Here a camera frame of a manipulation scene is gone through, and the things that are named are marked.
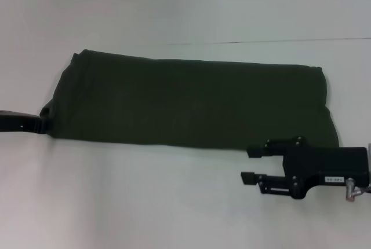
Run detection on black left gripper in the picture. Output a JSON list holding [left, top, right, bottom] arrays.
[[0, 109, 55, 136]]

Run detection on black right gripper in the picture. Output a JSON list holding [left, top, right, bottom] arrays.
[[240, 135, 371, 201]]

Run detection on dark green printed t-shirt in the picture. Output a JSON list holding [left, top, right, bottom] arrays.
[[39, 48, 340, 150]]

